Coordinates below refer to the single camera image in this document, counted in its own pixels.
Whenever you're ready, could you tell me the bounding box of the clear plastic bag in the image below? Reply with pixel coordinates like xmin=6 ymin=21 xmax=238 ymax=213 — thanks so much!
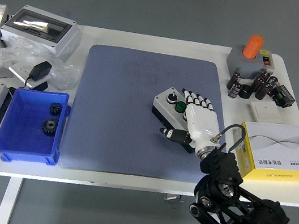
xmin=0 ymin=33 xmax=86 ymax=94

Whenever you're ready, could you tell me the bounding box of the grey four-button control box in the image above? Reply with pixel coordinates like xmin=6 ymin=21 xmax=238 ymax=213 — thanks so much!
xmin=149 ymin=84 xmax=194 ymax=131

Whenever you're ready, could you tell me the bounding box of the white table leg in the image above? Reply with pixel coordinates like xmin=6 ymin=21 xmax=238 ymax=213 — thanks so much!
xmin=0 ymin=175 xmax=24 ymax=224

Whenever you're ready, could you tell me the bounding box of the small black gear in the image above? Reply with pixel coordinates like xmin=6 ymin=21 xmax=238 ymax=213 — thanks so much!
xmin=48 ymin=101 xmax=63 ymax=117

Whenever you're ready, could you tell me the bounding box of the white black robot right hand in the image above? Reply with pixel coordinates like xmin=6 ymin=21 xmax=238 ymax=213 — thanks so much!
xmin=156 ymin=85 xmax=226 ymax=158

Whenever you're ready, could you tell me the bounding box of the grey-blue textured mat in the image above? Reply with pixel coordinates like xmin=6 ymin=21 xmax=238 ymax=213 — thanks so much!
xmin=58 ymin=39 xmax=245 ymax=196

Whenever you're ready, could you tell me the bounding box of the yellow and white carton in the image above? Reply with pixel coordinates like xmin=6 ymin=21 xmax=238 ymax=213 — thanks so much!
xmin=232 ymin=116 xmax=299 ymax=189

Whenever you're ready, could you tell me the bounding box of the grey enclosure with clear lid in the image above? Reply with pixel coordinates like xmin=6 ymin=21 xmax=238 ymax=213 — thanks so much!
xmin=0 ymin=1 xmax=85 ymax=63

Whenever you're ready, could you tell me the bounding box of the large black gear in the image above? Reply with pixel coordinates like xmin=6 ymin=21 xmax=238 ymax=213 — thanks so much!
xmin=40 ymin=116 xmax=59 ymax=138

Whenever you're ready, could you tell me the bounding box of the black module with green terminal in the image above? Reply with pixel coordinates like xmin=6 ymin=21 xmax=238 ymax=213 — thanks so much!
xmin=267 ymin=83 xmax=298 ymax=110

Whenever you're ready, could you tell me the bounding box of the metal bracket under table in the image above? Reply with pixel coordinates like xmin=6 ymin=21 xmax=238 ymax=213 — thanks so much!
xmin=163 ymin=192 xmax=186 ymax=204

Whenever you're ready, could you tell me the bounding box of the blue plastic bin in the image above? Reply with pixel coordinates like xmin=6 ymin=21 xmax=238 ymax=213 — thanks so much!
xmin=0 ymin=82 xmax=74 ymax=171

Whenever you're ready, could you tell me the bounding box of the dark capacitor with silver top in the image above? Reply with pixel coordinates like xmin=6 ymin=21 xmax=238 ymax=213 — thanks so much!
xmin=227 ymin=81 xmax=243 ymax=100

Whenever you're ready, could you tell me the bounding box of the white wall switch panel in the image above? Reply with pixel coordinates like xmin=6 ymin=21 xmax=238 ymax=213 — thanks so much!
xmin=247 ymin=99 xmax=287 ymax=127

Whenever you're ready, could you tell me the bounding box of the black ring holder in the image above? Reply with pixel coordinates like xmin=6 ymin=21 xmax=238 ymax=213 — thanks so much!
xmin=238 ymin=83 xmax=254 ymax=100

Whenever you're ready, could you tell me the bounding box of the orange cylinder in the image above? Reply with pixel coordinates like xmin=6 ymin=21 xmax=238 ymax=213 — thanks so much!
xmin=241 ymin=33 xmax=266 ymax=61

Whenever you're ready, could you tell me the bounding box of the grey base block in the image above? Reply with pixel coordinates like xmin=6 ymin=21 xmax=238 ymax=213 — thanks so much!
xmin=224 ymin=43 xmax=278 ymax=83

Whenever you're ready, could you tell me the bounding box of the black power adapter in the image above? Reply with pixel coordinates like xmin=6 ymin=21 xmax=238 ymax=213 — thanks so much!
xmin=25 ymin=58 xmax=54 ymax=84

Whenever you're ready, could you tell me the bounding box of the white socket plate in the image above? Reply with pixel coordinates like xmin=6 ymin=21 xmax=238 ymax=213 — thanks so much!
xmin=6 ymin=61 xmax=50 ymax=92

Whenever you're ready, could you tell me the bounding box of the white red-black rocker switch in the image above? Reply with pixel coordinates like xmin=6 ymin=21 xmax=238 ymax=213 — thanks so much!
xmin=257 ymin=48 xmax=275 ymax=69

